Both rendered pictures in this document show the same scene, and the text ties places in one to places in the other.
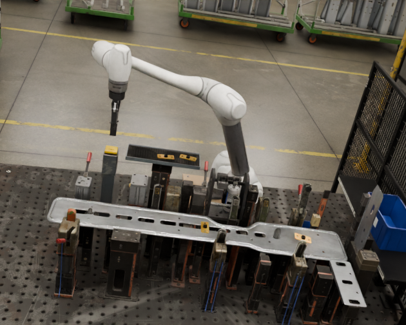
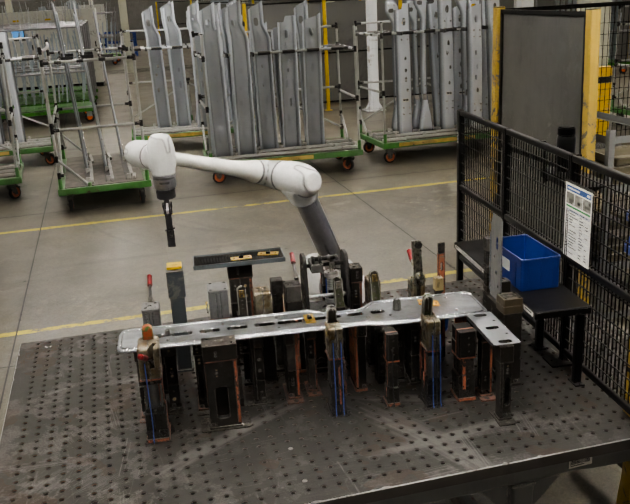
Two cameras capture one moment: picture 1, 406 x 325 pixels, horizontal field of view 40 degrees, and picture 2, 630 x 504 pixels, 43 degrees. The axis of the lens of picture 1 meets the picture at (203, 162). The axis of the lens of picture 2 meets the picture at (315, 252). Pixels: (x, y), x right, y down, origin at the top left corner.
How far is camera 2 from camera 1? 0.77 m
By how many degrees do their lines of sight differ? 11
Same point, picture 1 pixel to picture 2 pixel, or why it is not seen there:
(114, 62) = (155, 153)
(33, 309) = (127, 460)
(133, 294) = (244, 420)
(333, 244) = (466, 301)
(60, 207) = (131, 338)
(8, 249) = (76, 415)
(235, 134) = (317, 215)
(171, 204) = (262, 306)
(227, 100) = (297, 173)
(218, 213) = (321, 307)
